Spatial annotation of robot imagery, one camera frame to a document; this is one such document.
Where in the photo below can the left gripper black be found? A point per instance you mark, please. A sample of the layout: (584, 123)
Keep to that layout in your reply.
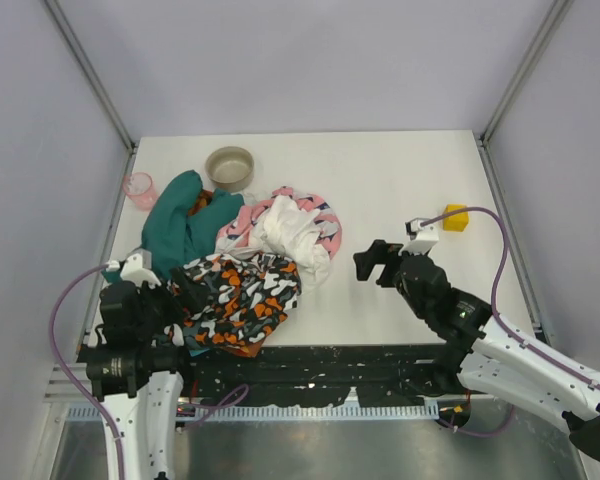
(165, 293)

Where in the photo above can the dark teal green cloth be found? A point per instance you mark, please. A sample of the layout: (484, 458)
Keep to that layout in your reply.
(175, 237)

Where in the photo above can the pink patterned cloth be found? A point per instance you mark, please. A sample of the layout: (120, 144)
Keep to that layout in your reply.
(288, 214)

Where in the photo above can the white cloth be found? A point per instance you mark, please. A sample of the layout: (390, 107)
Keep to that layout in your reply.
(313, 262)

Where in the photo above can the white slotted cable duct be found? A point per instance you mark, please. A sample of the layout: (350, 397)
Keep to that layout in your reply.
(348, 411)

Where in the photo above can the left aluminium frame post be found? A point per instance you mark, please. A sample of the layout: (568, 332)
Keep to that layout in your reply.
(80, 56)

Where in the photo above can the beige round bowl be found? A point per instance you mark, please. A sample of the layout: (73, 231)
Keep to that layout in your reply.
(230, 168)

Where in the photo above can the light blue cloth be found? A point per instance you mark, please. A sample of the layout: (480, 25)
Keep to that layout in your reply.
(195, 353)

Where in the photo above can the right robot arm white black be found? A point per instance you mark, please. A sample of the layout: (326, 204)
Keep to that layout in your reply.
(485, 352)

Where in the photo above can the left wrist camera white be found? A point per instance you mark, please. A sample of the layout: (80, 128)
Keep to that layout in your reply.
(136, 268)

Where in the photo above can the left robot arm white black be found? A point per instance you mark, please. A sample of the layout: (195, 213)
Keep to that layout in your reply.
(137, 371)

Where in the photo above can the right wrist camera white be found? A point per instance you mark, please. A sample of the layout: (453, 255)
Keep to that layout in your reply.
(420, 239)

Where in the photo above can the right aluminium frame post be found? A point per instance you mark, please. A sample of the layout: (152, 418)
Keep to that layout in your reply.
(531, 58)

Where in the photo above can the orange red patterned cloth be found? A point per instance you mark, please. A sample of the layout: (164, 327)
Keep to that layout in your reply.
(202, 201)

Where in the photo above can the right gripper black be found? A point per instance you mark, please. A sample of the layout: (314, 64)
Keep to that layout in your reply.
(389, 265)

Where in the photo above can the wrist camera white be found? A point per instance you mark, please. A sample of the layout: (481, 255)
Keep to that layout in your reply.
(136, 268)
(420, 239)

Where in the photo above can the pink transparent cup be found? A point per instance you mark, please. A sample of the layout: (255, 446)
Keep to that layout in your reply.
(140, 189)

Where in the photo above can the black front mounting rail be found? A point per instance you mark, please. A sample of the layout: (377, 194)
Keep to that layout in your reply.
(322, 376)

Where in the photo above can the aluminium frame post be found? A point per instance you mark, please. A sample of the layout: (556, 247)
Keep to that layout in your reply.
(80, 56)
(531, 58)

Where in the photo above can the camouflage orange black cloth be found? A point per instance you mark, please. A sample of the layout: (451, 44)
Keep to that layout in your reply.
(249, 300)

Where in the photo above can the yellow cube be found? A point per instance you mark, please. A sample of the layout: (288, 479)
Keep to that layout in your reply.
(457, 222)

